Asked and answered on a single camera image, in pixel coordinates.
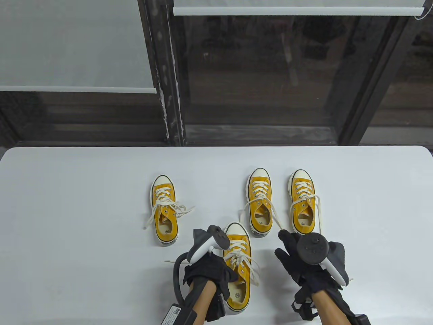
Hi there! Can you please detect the black window post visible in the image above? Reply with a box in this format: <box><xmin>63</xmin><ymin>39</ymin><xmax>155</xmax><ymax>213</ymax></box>
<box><xmin>137</xmin><ymin>0</ymin><xmax>186</xmax><ymax>147</ymax></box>
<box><xmin>338</xmin><ymin>15</ymin><xmax>411</xmax><ymax>146</ymax></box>

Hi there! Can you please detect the person's right forearm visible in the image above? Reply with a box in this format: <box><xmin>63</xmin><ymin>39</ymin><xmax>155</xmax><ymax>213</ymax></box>
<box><xmin>311</xmin><ymin>288</ymin><xmax>349</xmax><ymax>325</ymax></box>

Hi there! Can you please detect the person's right hand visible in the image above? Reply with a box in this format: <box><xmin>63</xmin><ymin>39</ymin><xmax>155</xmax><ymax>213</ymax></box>
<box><xmin>274</xmin><ymin>229</ymin><xmax>342</xmax><ymax>297</ymax></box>

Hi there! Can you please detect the white blind cord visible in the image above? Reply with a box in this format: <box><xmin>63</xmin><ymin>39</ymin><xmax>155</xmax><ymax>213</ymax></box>
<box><xmin>413</xmin><ymin>0</ymin><xmax>433</xmax><ymax>20</ymax></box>

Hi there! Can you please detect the person's left forearm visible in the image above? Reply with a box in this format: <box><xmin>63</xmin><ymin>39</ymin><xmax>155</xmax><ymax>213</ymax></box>
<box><xmin>193</xmin><ymin>279</ymin><xmax>219</xmax><ymax>325</ymax></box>

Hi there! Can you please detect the white roller blind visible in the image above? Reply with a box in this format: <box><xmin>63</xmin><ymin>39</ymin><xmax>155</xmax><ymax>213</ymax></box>
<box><xmin>173</xmin><ymin>0</ymin><xmax>425</xmax><ymax>16</ymax></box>
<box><xmin>0</xmin><ymin>0</ymin><xmax>157</xmax><ymax>94</ymax></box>

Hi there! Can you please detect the white shoe lace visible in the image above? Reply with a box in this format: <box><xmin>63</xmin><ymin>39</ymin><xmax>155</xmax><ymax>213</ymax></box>
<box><xmin>142</xmin><ymin>189</ymin><xmax>197</xmax><ymax>230</ymax></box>
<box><xmin>292</xmin><ymin>181</ymin><xmax>354</xmax><ymax>282</ymax></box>
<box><xmin>165</xmin><ymin>242</ymin><xmax>261</xmax><ymax>285</ymax></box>
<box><xmin>238</xmin><ymin>181</ymin><xmax>284</xmax><ymax>234</ymax></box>

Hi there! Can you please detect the white and grey controller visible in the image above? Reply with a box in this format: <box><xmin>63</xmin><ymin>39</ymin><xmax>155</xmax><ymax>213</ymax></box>
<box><xmin>187</xmin><ymin>225</ymin><xmax>226</xmax><ymax>264</ymax></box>
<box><xmin>298</xmin><ymin>233</ymin><xmax>349</xmax><ymax>287</ymax></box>

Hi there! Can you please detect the person's left hand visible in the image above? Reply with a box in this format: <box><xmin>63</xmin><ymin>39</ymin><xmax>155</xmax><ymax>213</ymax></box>
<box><xmin>184</xmin><ymin>252</ymin><xmax>239</xmax><ymax>298</ymax></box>

